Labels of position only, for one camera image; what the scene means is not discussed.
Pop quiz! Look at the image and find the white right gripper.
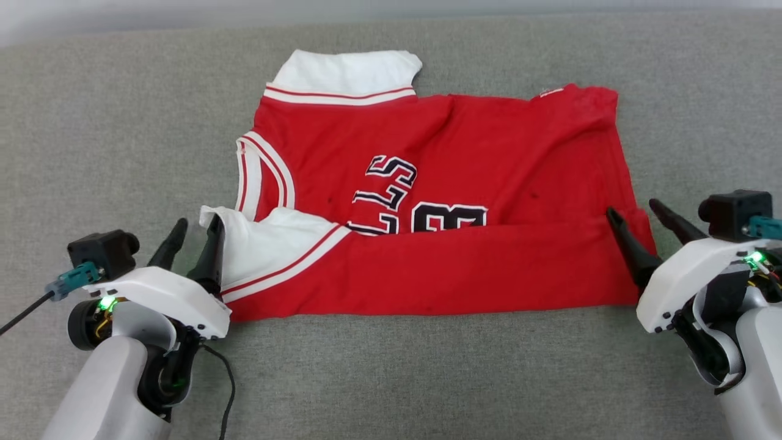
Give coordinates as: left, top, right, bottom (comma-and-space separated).
606, 199, 782, 334

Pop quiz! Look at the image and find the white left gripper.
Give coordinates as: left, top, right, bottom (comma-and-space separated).
82, 215, 232, 340

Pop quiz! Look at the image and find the red and white basketball jersey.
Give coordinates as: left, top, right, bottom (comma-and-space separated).
200, 49, 659, 323

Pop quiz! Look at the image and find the grey fabric sofa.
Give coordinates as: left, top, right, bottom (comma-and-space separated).
0, 9, 782, 440

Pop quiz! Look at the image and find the teal cable connector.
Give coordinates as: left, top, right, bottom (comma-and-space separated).
742, 215, 782, 241

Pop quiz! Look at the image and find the black cable with teal connector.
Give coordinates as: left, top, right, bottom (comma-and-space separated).
0, 262, 101, 336

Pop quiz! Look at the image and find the thin black cable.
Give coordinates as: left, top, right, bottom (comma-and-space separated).
200, 344, 236, 440

